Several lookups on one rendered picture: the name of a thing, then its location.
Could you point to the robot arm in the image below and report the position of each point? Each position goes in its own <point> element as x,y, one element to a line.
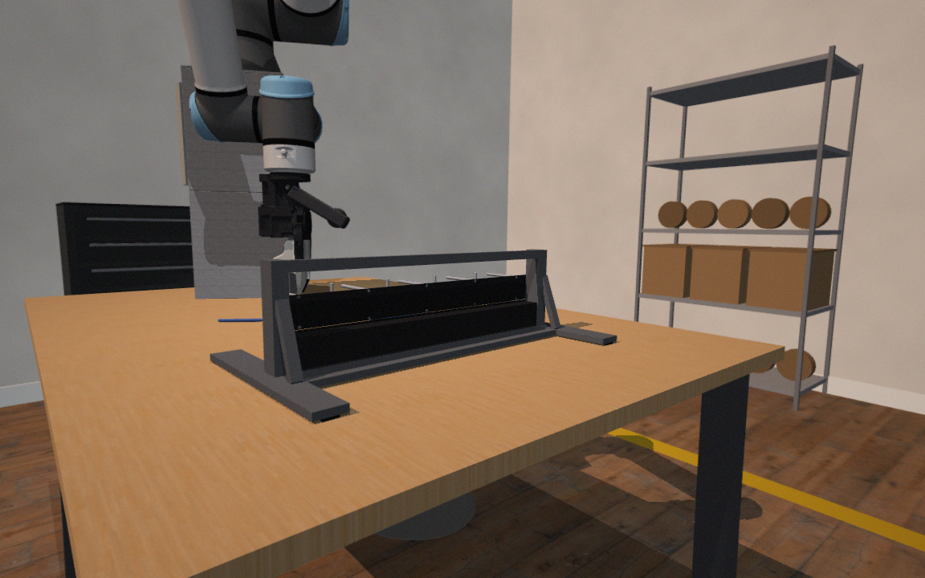
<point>221,109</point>

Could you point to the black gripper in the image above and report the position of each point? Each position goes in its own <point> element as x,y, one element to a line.
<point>281,220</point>

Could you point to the grey metal rack with black port panel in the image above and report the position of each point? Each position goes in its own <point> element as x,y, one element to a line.
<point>292,358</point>

